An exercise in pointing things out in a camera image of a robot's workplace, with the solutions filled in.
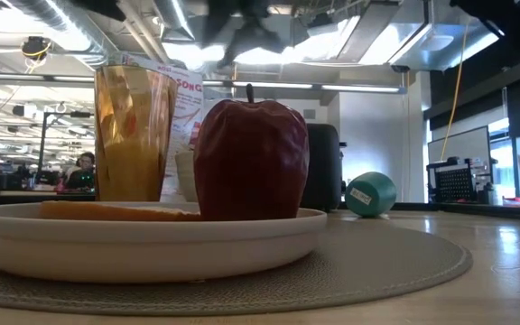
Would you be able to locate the red apple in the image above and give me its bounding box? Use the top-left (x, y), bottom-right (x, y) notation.
top-left (192, 83), bottom-right (311, 222)

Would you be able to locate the white ribbed bowl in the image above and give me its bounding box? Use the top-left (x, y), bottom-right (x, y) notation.
top-left (173, 150), bottom-right (200, 203)

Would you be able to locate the amber glass of orange juice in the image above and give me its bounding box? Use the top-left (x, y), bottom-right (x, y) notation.
top-left (93, 64), bottom-right (179, 203)

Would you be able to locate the green plastic cup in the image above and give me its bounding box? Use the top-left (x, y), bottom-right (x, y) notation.
top-left (344, 171), bottom-right (398, 218)

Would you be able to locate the slice of toast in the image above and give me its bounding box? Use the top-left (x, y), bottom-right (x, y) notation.
top-left (37, 200), bottom-right (202, 223)

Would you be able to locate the long ceiling light strip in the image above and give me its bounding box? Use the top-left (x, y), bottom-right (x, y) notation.
top-left (320, 83), bottom-right (401, 94)
top-left (231, 80), bottom-right (314, 90)

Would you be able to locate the black office chair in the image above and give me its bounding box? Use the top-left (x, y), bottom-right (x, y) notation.
top-left (300, 123), bottom-right (348, 213)

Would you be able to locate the person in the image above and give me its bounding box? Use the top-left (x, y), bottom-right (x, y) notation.
top-left (64, 152), bottom-right (97, 191)

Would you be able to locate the black metal stand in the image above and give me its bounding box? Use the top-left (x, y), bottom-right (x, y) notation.
top-left (38, 110), bottom-right (94, 181)

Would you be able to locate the grey partition board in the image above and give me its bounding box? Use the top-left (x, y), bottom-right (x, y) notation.
top-left (426, 125), bottom-right (492, 164)

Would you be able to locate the white shallow plate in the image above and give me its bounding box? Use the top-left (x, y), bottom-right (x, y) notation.
top-left (0, 201), bottom-right (329, 284)

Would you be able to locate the black perforated crate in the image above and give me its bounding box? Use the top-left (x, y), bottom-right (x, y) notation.
top-left (425, 156), bottom-right (491, 205)

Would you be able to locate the grey round woven placemat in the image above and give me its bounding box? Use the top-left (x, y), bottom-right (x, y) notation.
top-left (0, 219), bottom-right (474, 317)

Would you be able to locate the round silver duct pipe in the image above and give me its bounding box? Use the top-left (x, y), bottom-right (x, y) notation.
top-left (153, 0), bottom-right (196, 42)

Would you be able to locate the silver ventilation duct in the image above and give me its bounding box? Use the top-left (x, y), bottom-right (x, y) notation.
top-left (336, 0), bottom-right (500, 72)

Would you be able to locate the yellow hanging cable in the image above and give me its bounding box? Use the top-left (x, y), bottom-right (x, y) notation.
top-left (440, 22), bottom-right (471, 162)

